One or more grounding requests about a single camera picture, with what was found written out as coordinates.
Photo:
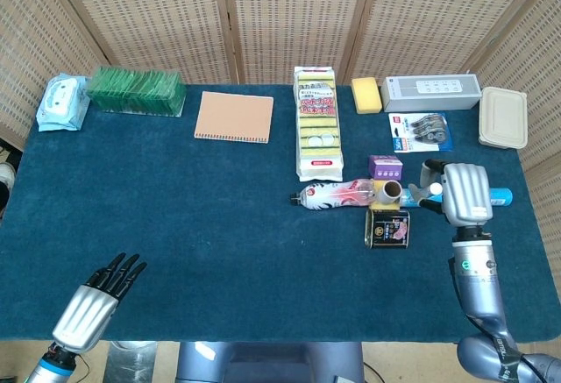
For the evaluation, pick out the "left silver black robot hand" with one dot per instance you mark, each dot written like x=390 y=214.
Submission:
x=85 y=313

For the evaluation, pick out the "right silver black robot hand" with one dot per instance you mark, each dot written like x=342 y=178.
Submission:
x=466 y=192

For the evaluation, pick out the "transparent test tube white cap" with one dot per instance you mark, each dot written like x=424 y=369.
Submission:
x=436 y=188

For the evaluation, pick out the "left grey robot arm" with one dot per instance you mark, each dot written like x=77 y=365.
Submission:
x=50 y=365

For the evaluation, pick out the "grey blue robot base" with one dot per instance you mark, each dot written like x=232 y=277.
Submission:
x=271 y=363

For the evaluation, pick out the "blue cylindrical roll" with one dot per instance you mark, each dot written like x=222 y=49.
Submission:
x=499 y=196

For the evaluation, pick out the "shiny metal stand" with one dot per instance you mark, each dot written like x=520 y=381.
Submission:
x=129 y=363

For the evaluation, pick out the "correction tape blister pack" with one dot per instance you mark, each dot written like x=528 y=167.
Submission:
x=421 y=132

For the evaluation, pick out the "small yellow block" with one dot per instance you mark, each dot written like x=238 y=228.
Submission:
x=385 y=205

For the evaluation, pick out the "beige lidded food container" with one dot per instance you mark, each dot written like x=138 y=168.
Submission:
x=503 y=118

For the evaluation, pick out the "small purple box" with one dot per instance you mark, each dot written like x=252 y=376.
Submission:
x=385 y=167

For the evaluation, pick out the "black gold meat can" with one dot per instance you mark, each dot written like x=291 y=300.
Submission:
x=388 y=229

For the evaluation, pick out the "white rectangular carton box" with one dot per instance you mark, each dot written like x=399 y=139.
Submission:
x=429 y=91

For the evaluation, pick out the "white red plastic drink bottle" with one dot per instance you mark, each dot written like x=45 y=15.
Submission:
x=333 y=194

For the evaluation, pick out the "yellow sponge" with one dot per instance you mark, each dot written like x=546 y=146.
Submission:
x=366 y=95

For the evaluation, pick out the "blue velvet tablecloth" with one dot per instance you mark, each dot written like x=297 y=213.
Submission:
x=197 y=225

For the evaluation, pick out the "white shoe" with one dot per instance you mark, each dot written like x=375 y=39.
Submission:
x=6 y=177

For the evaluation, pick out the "yellow green sponge multipack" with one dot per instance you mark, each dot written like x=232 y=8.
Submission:
x=317 y=124

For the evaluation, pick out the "light blue wet wipes pack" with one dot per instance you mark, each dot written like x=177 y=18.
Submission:
x=61 y=102

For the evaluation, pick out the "clear box of green packets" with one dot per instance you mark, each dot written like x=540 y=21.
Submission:
x=138 y=91

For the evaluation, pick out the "brown spiral notebook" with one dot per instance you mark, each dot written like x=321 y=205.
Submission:
x=234 y=116

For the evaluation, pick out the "woven bamboo folding screen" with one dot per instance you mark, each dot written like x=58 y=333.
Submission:
x=285 y=19

